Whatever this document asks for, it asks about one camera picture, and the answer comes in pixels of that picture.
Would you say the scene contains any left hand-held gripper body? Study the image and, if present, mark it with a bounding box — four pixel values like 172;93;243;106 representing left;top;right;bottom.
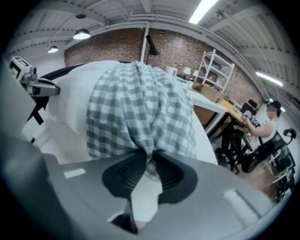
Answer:
8;55;40;97

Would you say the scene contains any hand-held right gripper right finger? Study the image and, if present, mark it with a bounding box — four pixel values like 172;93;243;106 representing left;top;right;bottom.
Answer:
144;151;276;240

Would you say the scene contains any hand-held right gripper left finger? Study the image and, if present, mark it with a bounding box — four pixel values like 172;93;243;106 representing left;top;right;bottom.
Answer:
58;151;152;240

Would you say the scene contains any black floor lamp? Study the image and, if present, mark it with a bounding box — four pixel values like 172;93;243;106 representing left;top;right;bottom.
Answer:
144;34;162;66

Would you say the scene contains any black chair with headrest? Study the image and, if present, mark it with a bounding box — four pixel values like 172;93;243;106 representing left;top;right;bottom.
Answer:
240;99;258;118

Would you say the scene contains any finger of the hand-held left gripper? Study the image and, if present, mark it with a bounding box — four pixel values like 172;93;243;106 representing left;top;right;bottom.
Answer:
28;84;61;97
35;78;58;88

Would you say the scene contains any black office chair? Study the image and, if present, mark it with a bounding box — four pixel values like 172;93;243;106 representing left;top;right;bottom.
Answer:
230;127;296;174

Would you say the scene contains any white shelving rack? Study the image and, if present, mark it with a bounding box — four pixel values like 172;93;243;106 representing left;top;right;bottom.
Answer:
197;48;236;95

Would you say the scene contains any open cardboard box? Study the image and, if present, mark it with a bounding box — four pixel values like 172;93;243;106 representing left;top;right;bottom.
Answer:
191;82;226;103

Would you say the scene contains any ceiling strip light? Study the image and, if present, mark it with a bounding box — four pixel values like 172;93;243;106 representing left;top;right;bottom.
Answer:
255;71;285;88
188;0;220;24

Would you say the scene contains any long white desk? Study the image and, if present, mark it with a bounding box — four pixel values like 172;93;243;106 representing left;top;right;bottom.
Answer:
184;90;230;139

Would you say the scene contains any white pillow insert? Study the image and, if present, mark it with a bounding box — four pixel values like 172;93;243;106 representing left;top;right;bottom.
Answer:
30;60;122;164

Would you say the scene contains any white square table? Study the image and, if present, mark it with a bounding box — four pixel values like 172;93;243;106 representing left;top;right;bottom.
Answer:
22;89;219;165

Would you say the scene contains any grey checked pillowcase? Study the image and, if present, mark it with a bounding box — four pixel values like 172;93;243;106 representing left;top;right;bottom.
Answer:
85;60;197;183

